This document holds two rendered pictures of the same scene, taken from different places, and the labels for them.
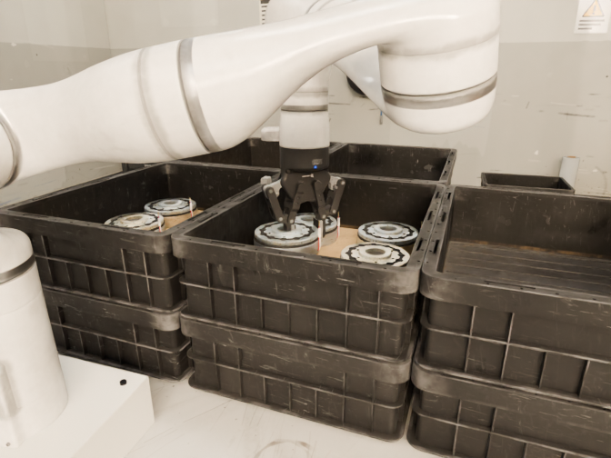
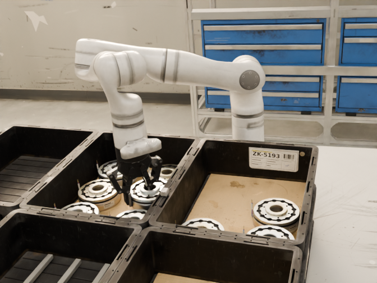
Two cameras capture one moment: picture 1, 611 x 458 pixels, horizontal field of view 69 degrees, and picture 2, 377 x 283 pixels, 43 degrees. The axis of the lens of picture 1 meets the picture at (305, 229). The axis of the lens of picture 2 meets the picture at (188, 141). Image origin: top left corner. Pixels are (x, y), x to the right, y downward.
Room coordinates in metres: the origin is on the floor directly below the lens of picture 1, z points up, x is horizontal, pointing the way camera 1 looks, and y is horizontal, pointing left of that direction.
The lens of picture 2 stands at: (1.64, 0.12, 1.47)
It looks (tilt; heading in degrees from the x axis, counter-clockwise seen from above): 26 degrees down; 179
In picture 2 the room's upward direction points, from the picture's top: 5 degrees counter-clockwise
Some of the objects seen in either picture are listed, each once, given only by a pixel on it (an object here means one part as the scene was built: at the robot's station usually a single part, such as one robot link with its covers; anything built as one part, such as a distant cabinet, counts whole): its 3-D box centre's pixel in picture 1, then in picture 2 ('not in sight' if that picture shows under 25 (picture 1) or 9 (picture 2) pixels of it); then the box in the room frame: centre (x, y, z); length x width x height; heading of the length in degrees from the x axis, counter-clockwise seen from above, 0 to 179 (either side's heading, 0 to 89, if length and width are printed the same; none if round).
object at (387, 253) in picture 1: (375, 253); (98, 188); (0.61, -0.10, 0.86); 0.05 x 0.05 x 0.01
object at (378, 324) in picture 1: (331, 244); (122, 190); (0.63, -0.04, 0.87); 0.40 x 0.30 x 0.11; 160
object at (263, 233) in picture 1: (286, 232); (150, 190); (0.66, 0.03, 0.88); 0.10 x 0.10 x 0.01
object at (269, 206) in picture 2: (134, 219); (276, 209); (0.77, 0.31, 0.86); 0.05 x 0.05 x 0.01
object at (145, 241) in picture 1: (165, 194); (242, 185); (0.74, 0.24, 0.92); 0.40 x 0.30 x 0.02; 160
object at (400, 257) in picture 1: (375, 255); (98, 190); (0.61, -0.10, 0.86); 0.10 x 0.10 x 0.01
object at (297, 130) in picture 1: (299, 123); (132, 133); (0.69, 0.01, 1.04); 0.11 x 0.09 x 0.06; 25
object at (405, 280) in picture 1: (332, 213); (119, 172); (0.63, -0.04, 0.92); 0.40 x 0.30 x 0.02; 160
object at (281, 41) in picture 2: not in sight; (261, 66); (-1.10, 0.63, 0.60); 0.72 x 0.03 x 0.56; 72
